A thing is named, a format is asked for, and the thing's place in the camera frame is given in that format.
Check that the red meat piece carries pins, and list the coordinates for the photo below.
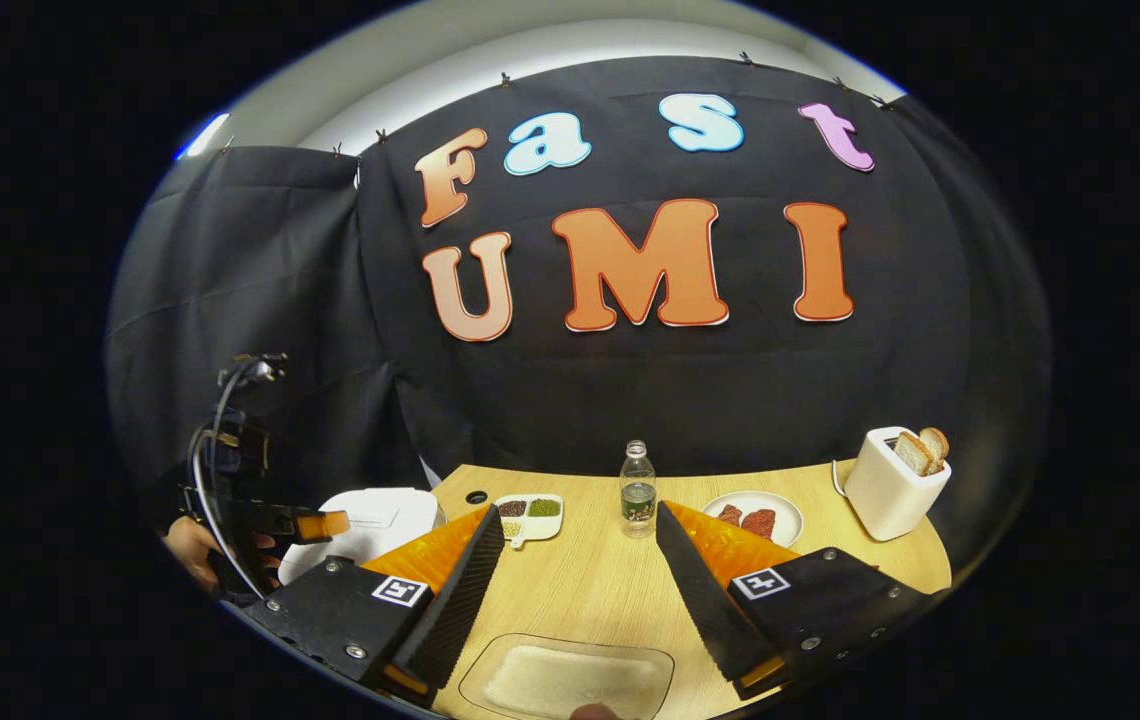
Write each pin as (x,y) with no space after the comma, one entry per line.
(730,515)
(759,523)

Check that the white toaster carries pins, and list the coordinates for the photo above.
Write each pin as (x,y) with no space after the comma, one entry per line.
(885,500)

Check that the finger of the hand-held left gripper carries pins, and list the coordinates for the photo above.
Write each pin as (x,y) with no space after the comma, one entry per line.
(315,525)

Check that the black backdrop cloth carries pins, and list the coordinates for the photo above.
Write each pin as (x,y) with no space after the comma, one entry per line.
(930,350)

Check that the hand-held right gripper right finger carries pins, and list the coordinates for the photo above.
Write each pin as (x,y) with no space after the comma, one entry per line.
(705,600)

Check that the ceiling light panel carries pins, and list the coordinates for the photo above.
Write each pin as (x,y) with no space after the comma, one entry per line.
(204,136)

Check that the toast bread slice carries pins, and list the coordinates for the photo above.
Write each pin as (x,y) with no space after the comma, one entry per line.
(936,443)
(913,453)

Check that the clear tray of rice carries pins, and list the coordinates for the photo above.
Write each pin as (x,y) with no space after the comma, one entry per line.
(570,680)

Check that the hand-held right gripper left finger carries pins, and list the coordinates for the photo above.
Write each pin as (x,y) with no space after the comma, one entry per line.
(450,610)

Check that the white divided grain dish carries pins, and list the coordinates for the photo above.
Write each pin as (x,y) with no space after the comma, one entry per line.
(540,510)

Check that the white rice cooker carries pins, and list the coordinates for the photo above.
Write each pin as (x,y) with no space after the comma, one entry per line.
(380,520)

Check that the white round plate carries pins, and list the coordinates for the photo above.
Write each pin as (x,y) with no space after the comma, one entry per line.
(785,515)

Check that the clear plastic water bottle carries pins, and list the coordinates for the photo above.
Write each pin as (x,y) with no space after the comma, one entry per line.
(638,495)

